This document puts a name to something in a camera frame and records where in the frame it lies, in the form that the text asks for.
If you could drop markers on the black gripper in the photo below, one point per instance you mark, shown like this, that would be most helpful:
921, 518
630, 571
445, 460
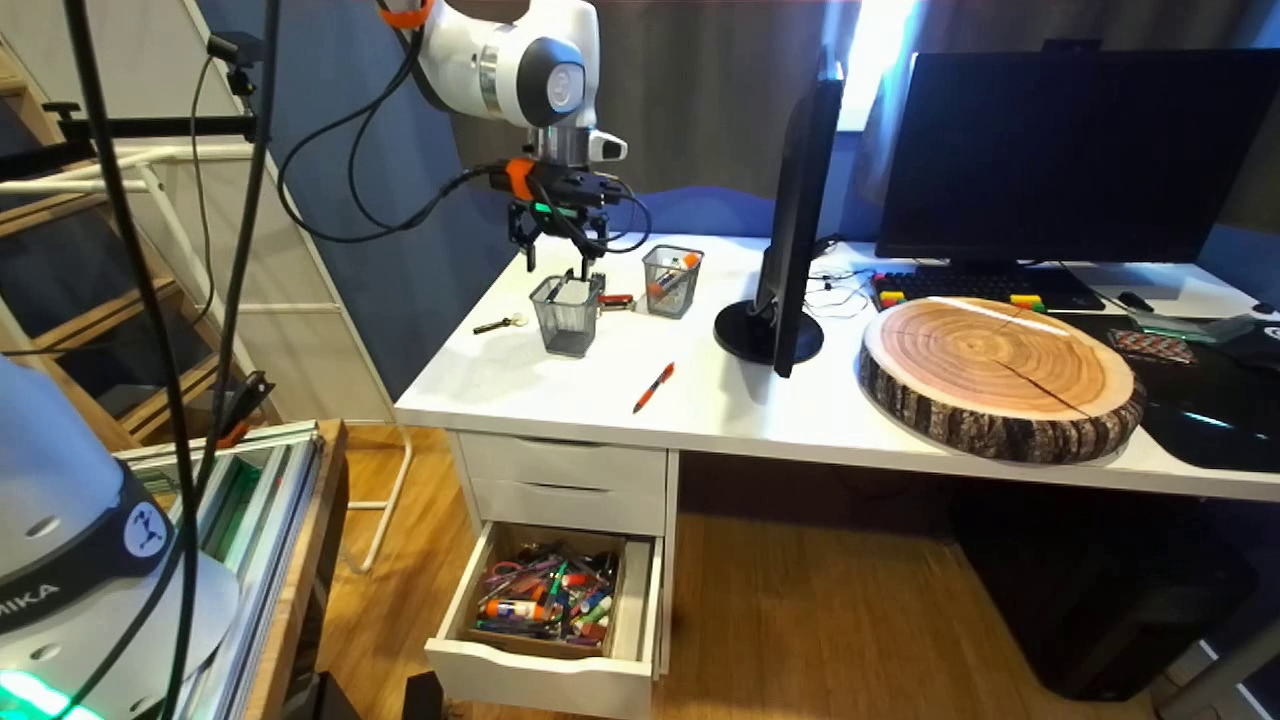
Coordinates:
562, 203

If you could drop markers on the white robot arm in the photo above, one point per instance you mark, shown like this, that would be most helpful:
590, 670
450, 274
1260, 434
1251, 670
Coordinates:
538, 75

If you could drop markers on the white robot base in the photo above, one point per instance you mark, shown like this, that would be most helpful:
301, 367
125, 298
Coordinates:
93, 607

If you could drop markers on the empty mesh basket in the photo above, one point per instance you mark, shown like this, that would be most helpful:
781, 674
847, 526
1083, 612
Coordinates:
565, 314

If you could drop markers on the red object behind basket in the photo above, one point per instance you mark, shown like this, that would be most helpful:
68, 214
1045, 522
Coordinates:
619, 303

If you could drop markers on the mesh basket with pens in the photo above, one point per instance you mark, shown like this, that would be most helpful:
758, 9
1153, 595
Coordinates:
671, 282

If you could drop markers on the red pen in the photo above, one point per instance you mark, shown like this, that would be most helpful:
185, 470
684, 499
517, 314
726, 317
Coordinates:
652, 387

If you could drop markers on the side-on black monitor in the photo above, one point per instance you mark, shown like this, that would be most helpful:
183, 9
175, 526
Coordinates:
773, 325

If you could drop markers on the closed white drawer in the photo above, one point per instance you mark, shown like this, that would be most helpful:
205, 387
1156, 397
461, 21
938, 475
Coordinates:
565, 484

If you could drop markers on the white metal rack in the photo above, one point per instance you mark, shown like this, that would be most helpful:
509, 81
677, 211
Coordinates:
294, 322

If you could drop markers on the black keyboard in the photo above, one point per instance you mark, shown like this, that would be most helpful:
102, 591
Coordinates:
1037, 287

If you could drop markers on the pile of pens in drawer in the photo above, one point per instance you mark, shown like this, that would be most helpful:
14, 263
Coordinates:
550, 595

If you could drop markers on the open white drawer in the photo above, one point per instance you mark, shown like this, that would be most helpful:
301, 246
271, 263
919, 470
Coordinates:
619, 680

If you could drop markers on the round wood slice cushion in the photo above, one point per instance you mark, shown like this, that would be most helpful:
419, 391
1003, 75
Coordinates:
996, 383

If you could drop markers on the wooden ladder shelf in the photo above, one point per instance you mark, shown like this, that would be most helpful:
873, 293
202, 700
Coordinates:
78, 317

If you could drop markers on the large black monitor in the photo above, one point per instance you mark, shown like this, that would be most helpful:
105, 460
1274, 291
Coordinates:
1069, 152

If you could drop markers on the black mouse mat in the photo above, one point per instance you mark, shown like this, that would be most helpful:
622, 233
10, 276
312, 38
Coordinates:
1205, 400

